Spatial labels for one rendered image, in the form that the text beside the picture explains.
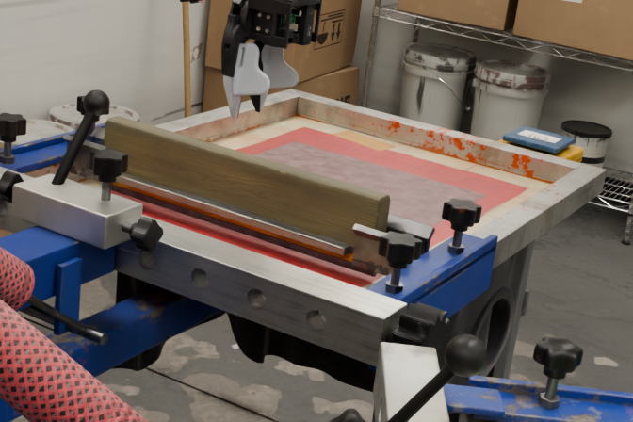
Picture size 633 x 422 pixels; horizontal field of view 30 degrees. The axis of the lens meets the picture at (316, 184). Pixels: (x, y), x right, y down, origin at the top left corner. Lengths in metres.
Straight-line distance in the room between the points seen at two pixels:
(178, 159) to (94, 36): 2.88
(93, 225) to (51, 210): 0.06
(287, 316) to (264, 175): 0.32
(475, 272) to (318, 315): 0.31
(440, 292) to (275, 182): 0.25
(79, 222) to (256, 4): 0.35
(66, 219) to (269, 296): 0.22
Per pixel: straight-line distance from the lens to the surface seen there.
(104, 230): 1.17
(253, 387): 3.16
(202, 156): 1.47
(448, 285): 1.33
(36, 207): 1.22
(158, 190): 1.51
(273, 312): 1.15
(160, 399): 3.07
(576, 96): 5.17
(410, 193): 1.73
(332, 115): 2.03
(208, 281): 1.21
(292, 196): 1.41
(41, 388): 0.81
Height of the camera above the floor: 1.48
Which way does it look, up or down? 18 degrees down
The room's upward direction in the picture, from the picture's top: 7 degrees clockwise
